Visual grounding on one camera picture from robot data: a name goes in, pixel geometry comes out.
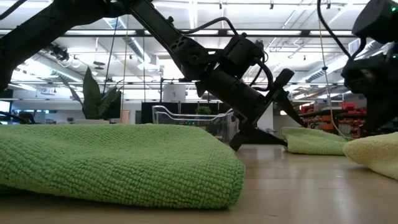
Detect clear plastic bin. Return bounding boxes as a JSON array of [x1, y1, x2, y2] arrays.
[[152, 105, 241, 144]]

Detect light green microfiber towel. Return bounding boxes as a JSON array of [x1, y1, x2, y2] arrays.
[[281, 126, 351, 156]]

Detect black ceiling camera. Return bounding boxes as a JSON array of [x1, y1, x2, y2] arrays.
[[46, 43, 71, 62]]

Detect thin black hanging cable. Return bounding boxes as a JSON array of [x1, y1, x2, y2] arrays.
[[103, 17, 118, 91]]

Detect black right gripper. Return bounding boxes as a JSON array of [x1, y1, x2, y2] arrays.
[[341, 46, 398, 135]]

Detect shelving with orange bins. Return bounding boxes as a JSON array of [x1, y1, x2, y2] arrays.
[[297, 101, 369, 139]]

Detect tan hanging cord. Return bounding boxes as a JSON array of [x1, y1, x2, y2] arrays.
[[119, 15, 130, 123]]

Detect person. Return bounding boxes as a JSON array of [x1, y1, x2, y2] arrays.
[[17, 111, 38, 125]]

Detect artificial plant in white pot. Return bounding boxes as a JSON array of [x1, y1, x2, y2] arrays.
[[60, 67, 123, 126]]

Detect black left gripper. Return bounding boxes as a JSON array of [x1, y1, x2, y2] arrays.
[[198, 68, 307, 152]]

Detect dark green microfiber towel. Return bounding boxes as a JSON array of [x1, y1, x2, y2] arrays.
[[0, 123, 246, 210]]

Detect white box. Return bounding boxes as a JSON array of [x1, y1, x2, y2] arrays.
[[163, 84, 187, 103]]

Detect yellow microfiber towel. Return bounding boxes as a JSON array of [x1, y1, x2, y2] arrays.
[[342, 131, 398, 181]]

